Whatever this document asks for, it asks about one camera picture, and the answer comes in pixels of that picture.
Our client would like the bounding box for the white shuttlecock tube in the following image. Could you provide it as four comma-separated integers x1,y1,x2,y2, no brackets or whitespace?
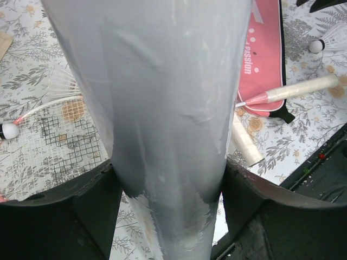
42,1,252,259

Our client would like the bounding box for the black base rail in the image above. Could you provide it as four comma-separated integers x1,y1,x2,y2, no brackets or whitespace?
211,127,347,260

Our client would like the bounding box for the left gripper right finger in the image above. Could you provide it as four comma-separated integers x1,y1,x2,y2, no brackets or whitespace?
211,160,346,259

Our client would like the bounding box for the pink racket cover bag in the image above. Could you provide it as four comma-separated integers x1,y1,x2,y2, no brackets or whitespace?
235,0,295,124

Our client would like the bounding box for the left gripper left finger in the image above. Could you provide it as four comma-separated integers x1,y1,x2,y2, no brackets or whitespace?
1,161,123,259

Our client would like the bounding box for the pink racket near left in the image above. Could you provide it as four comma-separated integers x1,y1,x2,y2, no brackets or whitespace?
0,74,339,204

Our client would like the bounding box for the floral table mat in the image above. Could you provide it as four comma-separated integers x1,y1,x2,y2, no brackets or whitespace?
1,1,346,259

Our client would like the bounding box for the beige canvas tote bag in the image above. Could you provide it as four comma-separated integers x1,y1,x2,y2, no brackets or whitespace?
0,31,14,60

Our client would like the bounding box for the white shuttlecock black band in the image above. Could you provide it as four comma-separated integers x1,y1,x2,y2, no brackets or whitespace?
309,23,347,56

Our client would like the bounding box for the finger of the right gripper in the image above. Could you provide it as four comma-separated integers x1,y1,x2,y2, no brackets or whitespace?
295,0,347,12

